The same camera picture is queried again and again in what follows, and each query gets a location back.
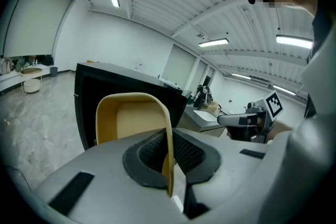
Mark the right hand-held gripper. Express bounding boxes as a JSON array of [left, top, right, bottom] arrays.
[[217, 90, 285, 144]]

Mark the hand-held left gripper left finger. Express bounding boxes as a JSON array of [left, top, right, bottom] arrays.
[[35, 127, 184, 224]]

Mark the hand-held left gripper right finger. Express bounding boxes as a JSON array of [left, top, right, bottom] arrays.
[[173, 129, 269, 224]]

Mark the yellow plastic tray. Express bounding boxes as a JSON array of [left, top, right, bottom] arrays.
[[95, 92, 175, 199]]

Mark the black cabinet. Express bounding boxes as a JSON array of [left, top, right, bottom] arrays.
[[73, 62, 193, 152]]

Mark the person's right forearm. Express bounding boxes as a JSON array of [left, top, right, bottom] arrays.
[[269, 121, 293, 143]]

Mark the person's right hand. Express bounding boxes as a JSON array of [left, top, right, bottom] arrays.
[[256, 115, 266, 135]]

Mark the cardboard box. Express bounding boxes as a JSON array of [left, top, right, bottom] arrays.
[[206, 100, 223, 114]]

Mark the white rounded tray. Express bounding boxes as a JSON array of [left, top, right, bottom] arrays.
[[193, 109, 219, 122]]

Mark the black equipment stand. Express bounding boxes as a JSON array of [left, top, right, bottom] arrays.
[[193, 83, 213, 111]]

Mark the dark side table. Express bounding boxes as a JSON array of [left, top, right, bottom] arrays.
[[175, 105, 227, 137]]

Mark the narrow white roller blind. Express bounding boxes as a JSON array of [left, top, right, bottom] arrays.
[[194, 59, 208, 87]]

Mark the white round pouf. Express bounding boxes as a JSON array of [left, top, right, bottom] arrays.
[[23, 79, 41, 94]]

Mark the white round stool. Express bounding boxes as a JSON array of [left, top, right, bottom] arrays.
[[20, 67, 43, 95]]

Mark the black bag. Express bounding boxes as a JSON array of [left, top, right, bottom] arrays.
[[41, 55, 55, 66]]

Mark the person's black clothing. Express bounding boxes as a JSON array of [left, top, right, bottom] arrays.
[[311, 6, 332, 66]]

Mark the white low counter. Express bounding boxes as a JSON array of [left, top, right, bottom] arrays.
[[0, 63, 72, 94]]

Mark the beige bag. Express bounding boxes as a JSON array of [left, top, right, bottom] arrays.
[[0, 57, 13, 76]]

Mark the large white roller blind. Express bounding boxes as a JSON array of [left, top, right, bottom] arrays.
[[3, 0, 74, 58]]

